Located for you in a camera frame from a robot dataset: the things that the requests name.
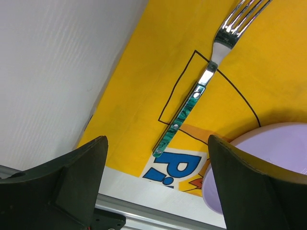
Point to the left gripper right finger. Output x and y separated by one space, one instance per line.
255 194

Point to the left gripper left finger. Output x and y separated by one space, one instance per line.
57 195

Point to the lilac plate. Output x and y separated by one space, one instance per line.
282 144

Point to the yellow printed cloth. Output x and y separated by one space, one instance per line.
262 81

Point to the fork with teal handle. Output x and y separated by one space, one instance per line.
227 36

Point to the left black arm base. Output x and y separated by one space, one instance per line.
105 220

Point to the aluminium mounting rail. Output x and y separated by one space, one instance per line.
148 203

